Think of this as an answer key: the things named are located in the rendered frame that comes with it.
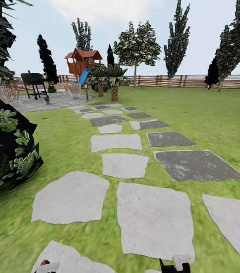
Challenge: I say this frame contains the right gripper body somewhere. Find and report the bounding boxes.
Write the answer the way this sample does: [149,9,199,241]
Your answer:
[165,263,190,273]

